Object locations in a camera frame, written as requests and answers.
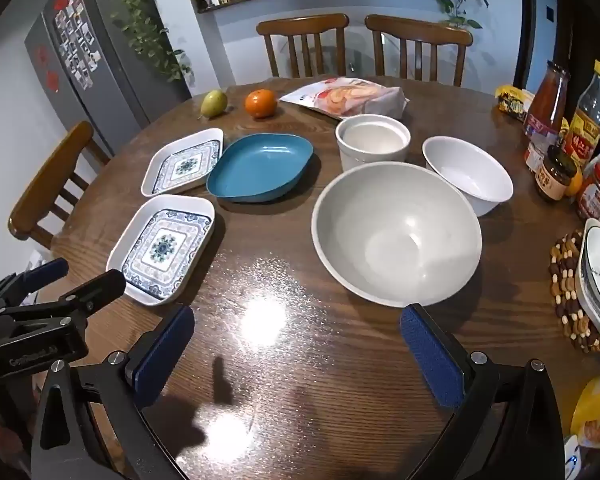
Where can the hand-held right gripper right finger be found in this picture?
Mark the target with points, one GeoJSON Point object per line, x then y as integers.
{"type": "Point", "coordinates": [430, 360]}

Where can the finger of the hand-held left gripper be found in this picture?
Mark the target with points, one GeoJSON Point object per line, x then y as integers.
{"type": "Point", "coordinates": [102, 287]}
{"type": "Point", "coordinates": [47, 272]}

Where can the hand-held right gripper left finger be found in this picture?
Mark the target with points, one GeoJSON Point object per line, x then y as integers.
{"type": "Point", "coordinates": [162, 355]}

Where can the large grey-white bowl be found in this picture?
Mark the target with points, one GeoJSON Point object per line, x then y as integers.
{"type": "Point", "coordinates": [395, 240]}

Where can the medium white bowl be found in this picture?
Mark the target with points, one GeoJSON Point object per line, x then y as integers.
{"type": "Point", "coordinates": [467, 175]}

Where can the blue oval plate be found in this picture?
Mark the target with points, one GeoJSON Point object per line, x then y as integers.
{"type": "Point", "coordinates": [260, 165]}

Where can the white straight-sided ramekin bowl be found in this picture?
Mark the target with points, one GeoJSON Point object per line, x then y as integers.
{"type": "Point", "coordinates": [372, 140]}

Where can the person's left forearm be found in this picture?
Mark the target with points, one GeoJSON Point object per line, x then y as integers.
{"type": "Point", "coordinates": [2, 445]}

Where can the wooden dining chair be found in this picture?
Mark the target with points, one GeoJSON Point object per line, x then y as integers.
{"type": "Point", "coordinates": [50, 180]}
{"type": "Point", "coordinates": [302, 25]}
{"type": "Point", "coordinates": [417, 27]}

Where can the wooden beaded trivet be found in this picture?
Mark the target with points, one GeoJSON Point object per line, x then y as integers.
{"type": "Point", "coordinates": [565, 280]}

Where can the yellow snack bag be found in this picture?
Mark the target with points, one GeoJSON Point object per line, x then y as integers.
{"type": "Point", "coordinates": [597, 410]}

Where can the green pear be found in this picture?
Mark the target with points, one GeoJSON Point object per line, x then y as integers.
{"type": "Point", "coordinates": [214, 104]}

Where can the grey refrigerator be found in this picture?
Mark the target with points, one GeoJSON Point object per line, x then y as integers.
{"type": "Point", "coordinates": [115, 65]}

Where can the dark-lid brown sauce jar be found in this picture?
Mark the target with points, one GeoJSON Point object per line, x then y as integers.
{"type": "Point", "coordinates": [555, 175]}

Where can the yellow citrus fruit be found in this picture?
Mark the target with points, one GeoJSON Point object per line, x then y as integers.
{"type": "Point", "coordinates": [576, 185]}

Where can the cluster of fridge magnets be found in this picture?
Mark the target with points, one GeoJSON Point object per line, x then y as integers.
{"type": "Point", "coordinates": [77, 40]}

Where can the red-lid chili sauce jar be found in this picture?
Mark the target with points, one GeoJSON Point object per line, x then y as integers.
{"type": "Point", "coordinates": [597, 195]}

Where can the orange fruit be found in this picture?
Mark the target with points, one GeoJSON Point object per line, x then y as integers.
{"type": "Point", "coordinates": [260, 103]}

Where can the yellow snack packet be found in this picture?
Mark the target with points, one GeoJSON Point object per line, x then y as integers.
{"type": "Point", "coordinates": [514, 102]}

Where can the bagged bread packet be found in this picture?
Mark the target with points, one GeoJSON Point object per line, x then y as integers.
{"type": "Point", "coordinates": [350, 96]}

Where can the yellow-capped vinegar bottle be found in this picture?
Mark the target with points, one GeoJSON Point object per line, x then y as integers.
{"type": "Point", "coordinates": [587, 125]}

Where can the red sauce bottle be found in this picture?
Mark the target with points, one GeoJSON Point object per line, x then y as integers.
{"type": "Point", "coordinates": [547, 100]}

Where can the round glass table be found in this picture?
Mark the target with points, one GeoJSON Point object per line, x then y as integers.
{"type": "Point", "coordinates": [360, 57]}

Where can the dark wooden door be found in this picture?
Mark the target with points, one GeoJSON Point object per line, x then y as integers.
{"type": "Point", "coordinates": [525, 20]}

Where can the dark wall switch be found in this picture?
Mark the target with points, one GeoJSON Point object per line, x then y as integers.
{"type": "Point", "coordinates": [551, 12]}

